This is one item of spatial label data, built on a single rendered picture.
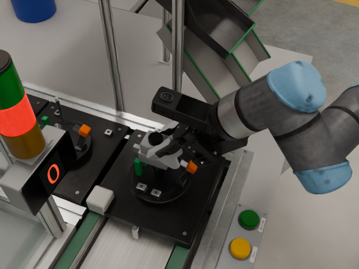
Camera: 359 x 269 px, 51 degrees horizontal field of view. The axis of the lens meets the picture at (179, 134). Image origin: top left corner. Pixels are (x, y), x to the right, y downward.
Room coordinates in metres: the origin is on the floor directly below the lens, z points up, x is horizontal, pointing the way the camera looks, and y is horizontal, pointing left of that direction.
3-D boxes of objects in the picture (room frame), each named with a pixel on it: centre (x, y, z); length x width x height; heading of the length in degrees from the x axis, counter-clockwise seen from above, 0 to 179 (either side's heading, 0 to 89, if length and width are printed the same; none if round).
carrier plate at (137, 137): (0.47, 0.04, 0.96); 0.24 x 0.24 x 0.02; 69
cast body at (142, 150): (0.48, 0.06, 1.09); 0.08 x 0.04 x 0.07; 69
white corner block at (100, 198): (0.41, 0.17, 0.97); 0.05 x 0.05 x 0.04; 69
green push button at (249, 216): (0.38, -0.15, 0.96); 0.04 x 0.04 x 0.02
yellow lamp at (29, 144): (0.33, 0.22, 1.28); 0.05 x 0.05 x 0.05
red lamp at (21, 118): (0.33, 0.22, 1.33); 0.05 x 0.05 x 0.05
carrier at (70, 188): (0.56, 0.28, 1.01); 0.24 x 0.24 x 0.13; 69
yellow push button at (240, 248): (0.31, -0.13, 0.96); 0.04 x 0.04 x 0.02
